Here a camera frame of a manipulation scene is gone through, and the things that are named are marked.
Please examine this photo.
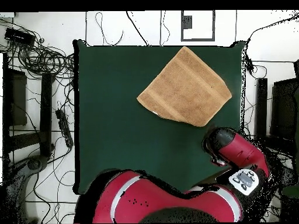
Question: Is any orange terry towel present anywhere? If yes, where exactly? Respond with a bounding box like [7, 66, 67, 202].
[136, 45, 232, 128]

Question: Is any black power strip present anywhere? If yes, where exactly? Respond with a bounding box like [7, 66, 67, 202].
[55, 108, 74, 149]

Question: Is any grey rectangular floor frame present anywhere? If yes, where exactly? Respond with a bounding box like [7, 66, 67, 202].
[180, 10, 216, 42]

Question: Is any coiled black cable tangle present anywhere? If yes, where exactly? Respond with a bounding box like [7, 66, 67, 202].
[13, 39, 75, 79]

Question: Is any grey black stand base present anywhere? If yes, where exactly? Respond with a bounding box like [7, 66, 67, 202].
[5, 154, 50, 223]

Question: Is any black electronics box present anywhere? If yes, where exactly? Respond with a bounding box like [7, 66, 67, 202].
[4, 27, 36, 47]

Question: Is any thin black looped cable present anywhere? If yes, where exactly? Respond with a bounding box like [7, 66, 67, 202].
[95, 11, 124, 47]

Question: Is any dark green table cloth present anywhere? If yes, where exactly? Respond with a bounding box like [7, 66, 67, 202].
[72, 39, 246, 196]

